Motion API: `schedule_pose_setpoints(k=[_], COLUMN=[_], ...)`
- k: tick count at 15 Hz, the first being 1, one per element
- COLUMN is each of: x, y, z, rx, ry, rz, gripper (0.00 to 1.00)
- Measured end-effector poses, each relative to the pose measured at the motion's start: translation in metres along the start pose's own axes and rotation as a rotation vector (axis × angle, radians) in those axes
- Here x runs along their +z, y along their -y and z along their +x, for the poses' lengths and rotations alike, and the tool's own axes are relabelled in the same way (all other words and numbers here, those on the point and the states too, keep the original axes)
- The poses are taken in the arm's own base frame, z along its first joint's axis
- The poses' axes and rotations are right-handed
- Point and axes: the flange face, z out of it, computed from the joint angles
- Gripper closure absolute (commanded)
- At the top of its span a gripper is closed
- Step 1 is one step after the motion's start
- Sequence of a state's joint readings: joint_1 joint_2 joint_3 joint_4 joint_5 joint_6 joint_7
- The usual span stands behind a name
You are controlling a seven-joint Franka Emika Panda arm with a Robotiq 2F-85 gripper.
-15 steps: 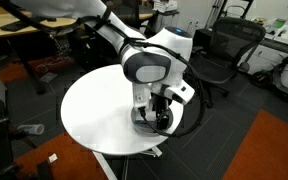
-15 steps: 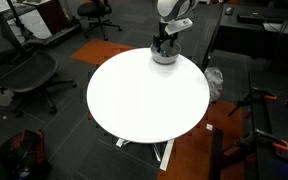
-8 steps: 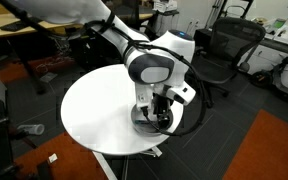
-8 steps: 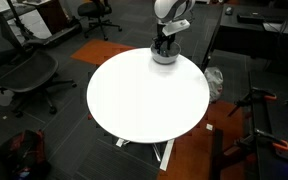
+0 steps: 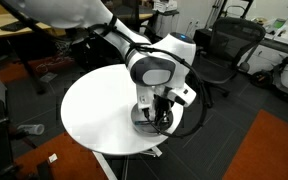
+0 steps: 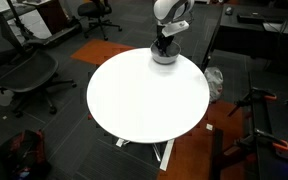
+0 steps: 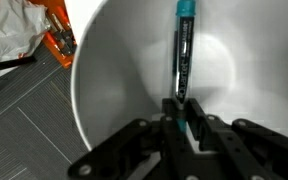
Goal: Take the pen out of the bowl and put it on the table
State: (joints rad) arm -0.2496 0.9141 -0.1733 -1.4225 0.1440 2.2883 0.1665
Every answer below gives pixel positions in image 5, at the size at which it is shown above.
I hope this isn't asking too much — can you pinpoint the green container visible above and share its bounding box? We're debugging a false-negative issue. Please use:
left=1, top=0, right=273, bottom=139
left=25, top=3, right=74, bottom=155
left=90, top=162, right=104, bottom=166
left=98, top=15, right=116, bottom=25
left=273, top=17, right=287, bottom=30

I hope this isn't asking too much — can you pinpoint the white box with papers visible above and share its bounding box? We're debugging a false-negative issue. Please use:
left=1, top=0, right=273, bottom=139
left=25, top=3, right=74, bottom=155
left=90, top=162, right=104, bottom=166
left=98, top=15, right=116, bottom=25
left=152, top=0, right=179, bottom=14

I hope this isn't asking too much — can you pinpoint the small white tag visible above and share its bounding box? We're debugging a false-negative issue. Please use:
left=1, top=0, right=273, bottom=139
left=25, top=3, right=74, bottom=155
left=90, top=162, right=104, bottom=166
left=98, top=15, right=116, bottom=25
left=47, top=152, right=59, bottom=164

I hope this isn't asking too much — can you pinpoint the wooden desk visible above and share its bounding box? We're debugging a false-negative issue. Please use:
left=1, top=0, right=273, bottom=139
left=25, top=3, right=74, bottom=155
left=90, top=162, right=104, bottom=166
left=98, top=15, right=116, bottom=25
left=0, top=0, right=68, bottom=96

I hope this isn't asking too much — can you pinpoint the black mesh office chair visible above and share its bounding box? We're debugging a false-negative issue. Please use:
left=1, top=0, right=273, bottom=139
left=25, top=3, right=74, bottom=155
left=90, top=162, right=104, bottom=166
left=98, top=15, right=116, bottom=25
left=193, top=16, right=267, bottom=98

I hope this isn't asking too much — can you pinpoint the white cluttered desk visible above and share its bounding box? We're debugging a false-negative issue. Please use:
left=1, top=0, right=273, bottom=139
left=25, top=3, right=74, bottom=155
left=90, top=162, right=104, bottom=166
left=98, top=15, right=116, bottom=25
left=247, top=14, right=288, bottom=96

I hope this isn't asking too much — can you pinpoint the blue and silver pen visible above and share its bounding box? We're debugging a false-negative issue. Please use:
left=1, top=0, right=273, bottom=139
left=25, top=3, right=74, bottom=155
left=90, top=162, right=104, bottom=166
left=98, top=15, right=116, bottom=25
left=134, top=120, right=152, bottom=127

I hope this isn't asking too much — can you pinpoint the white metal table base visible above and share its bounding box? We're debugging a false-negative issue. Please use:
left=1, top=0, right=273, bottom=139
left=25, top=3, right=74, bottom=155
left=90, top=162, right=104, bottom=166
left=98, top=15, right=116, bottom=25
left=92, top=145, right=164, bottom=180

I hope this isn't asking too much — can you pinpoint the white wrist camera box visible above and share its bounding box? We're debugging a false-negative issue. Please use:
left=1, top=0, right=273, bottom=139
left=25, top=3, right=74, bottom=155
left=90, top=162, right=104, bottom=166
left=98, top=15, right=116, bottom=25
left=166, top=84, right=198, bottom=108

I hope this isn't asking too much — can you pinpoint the black electric scooter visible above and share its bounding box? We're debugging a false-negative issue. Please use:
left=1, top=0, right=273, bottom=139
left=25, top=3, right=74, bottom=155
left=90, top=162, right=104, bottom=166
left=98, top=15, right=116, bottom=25
left=248, top=48, right=288, bottom=103

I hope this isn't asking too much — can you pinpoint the black keyboard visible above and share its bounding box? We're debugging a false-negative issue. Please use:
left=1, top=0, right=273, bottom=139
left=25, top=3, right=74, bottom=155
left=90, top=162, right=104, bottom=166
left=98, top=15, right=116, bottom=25
left=0, top=20, right=27, bottom=33

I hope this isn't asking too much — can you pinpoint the clear plastic bottle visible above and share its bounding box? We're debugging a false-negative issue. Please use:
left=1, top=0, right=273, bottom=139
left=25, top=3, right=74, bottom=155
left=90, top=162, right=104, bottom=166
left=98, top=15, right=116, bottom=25
left=16, top=123, right=46, bottom=136

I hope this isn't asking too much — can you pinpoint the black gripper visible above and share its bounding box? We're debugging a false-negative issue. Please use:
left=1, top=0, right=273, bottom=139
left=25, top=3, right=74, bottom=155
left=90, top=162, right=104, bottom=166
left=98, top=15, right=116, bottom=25
left=143, top=94, right=174, bottom=131

